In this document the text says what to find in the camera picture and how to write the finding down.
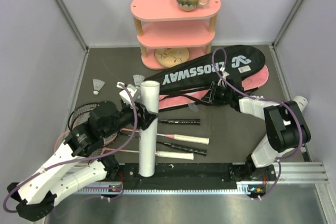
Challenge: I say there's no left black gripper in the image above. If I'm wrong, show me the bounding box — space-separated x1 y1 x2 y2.
102 100 158 138

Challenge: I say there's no white shuttlecock far left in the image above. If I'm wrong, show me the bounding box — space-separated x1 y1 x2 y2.
92 79 105 95

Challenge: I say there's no pink three-tier shelf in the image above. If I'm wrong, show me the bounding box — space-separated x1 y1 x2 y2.
130 0 221 70

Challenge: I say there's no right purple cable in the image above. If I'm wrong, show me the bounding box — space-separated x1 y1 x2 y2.
211 47 310 201

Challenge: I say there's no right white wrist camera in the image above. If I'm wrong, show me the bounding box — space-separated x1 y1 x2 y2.
217 67 229 86

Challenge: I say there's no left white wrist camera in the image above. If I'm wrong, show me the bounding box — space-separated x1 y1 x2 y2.
117 82 140 105

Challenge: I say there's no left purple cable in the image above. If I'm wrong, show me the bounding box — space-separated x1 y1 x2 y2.
2 83 139 213

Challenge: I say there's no pink racket bag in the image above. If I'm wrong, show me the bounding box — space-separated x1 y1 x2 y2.
159 65 269 111

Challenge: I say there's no white shuttlecock upper middle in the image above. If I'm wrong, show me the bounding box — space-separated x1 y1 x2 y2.
133 74 145 87

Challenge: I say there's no clear plastic tube lid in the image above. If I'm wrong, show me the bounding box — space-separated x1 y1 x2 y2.
188 103 198 113

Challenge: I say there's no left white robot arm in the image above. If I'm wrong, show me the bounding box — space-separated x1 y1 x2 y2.
7 101 159 222

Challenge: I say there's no purple cable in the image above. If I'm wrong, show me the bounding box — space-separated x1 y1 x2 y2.
2 83 139 213
211 47 310 201

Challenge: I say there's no black badminton racket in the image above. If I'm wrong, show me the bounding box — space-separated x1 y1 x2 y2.
67 102 201 130

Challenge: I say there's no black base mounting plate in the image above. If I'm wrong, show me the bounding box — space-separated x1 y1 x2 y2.
89 163 260 190

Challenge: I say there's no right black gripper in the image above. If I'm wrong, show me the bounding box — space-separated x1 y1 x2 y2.
201 82 233 105

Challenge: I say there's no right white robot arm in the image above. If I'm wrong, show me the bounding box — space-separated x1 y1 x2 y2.
202 82 311 180

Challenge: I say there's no pink badminton racket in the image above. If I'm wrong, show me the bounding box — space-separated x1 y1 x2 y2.
54 131 194 169

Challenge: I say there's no white shuttlecock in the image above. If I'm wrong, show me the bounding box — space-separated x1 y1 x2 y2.
133 74 145 87
92 79 105 95

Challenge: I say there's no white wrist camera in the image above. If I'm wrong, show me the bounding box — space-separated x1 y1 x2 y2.
117 82 140 105
217 67 229 86

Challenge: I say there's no white shuttlecock tube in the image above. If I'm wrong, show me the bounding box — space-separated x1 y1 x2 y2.
139 81 160 177
292 95 308 112

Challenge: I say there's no black Crossway racket bag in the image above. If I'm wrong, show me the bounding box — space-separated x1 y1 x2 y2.
145 45 266 95

